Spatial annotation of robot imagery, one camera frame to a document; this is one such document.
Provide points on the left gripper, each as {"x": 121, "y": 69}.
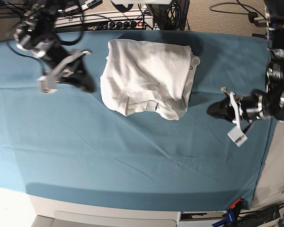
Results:
{"x": 251, "y": 108}

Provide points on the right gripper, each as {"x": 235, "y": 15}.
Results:
{"x": 68, "y": 68}

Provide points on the white T-shirt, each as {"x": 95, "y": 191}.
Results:
{"x": 143, "y": 76}

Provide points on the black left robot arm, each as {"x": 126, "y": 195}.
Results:
{"x": 274, "y": 15}

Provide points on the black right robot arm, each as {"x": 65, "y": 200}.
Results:
{"x": 36, "y": 33}

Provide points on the teal table cloth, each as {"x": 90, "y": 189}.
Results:
{"x": 68, "y": 146}

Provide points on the black power strip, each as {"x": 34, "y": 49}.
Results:
{"x": 119, "y": 25}

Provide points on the orange blue clamp bottom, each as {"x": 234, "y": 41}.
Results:
{"x": 232, "y": 214}

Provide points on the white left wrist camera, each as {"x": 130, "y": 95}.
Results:
{"x": 237, "y": 136}

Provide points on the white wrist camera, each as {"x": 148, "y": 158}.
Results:
{"x": 237, "y": 136}
{"x": 46, "y": 84}

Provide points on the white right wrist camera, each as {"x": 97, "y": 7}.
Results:
{"x": 46, "y": 84}

